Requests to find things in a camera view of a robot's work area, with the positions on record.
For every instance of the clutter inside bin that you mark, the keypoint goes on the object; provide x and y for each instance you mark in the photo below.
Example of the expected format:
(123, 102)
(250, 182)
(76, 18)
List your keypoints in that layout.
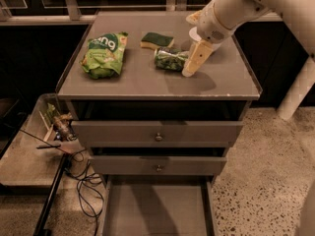
(59, 123)

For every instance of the green chip bag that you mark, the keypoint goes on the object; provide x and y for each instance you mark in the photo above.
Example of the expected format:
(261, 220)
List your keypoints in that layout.
(104, 56)

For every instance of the grey bottom drawer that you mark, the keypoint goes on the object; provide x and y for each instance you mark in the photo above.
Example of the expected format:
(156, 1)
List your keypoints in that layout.
(158, 206)

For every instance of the grey drawer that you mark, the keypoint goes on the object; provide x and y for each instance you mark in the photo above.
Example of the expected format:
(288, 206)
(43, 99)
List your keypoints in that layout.
(158, 165)
(158, 206)
(157, 134)

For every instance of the green yellow sponge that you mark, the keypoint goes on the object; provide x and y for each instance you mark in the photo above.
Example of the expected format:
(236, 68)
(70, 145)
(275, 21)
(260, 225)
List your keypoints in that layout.
(153, 41)

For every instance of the clear plastic bin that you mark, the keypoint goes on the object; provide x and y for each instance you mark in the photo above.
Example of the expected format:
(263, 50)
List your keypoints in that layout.
(33, 157)

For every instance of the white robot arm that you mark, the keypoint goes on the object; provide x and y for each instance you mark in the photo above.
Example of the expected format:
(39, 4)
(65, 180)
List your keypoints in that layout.
(298, 15)

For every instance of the grey drawer cabinet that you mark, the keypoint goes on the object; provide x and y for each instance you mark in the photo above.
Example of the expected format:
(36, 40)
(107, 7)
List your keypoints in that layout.
(222, 90)

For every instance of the white window railing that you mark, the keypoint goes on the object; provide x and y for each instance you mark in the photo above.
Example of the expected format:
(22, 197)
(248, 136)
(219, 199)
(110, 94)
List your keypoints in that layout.
(81, 12)

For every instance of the grey top drawer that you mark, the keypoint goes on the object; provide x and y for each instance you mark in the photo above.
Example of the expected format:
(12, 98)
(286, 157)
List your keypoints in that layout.
(157, 134)

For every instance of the white diagonal pole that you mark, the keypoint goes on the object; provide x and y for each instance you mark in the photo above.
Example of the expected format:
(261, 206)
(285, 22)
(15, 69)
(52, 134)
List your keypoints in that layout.
(302, 84)

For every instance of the white bowl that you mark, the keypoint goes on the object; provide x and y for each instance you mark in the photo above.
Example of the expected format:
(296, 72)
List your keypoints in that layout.
(196, 39)

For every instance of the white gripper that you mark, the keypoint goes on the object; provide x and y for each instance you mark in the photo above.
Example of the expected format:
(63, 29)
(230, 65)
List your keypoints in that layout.
(209, 24)

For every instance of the grey middle drawer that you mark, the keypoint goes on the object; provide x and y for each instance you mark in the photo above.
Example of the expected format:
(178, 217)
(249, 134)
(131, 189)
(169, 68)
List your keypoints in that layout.
(158, 165)

